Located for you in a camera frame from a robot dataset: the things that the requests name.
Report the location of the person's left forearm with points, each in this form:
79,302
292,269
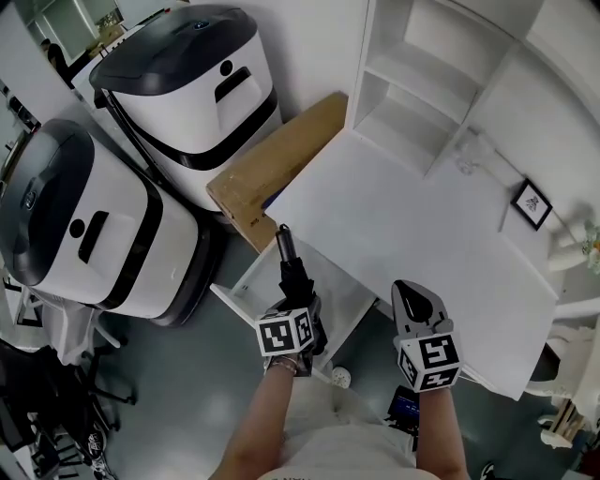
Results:
253,422

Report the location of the white desk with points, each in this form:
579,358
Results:
398,225

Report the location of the small clear figurine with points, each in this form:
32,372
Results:
470,157

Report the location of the black umbrella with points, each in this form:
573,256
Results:
293,276

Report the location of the black framed picture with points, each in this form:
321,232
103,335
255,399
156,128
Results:
531,204

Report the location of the small black screen device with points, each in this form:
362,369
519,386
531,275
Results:
404,405

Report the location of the white ornate chair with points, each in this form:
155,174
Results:
576,375

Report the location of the black office chair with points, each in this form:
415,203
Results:
47,408

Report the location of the white vase with flowers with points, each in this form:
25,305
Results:
569,255

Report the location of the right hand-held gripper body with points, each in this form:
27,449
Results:
433,356

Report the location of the spare black patterned gripper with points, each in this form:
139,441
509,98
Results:
95,450

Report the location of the white hutch shelf unit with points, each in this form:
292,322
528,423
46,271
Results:
422,84

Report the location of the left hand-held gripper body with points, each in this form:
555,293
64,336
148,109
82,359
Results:
283,333

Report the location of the person's white shoe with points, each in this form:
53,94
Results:
341,376

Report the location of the white robot with dark lid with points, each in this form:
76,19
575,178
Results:
117,234
187,117

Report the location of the person's light clothing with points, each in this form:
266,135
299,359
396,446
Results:
337,440

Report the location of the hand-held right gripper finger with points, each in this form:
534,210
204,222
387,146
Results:
437,309
399,314

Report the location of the long cardboard box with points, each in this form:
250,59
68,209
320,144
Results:
276,164

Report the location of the white drawer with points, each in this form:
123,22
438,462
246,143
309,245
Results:
342,304

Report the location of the person's right forearm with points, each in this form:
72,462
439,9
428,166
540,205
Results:
440,436

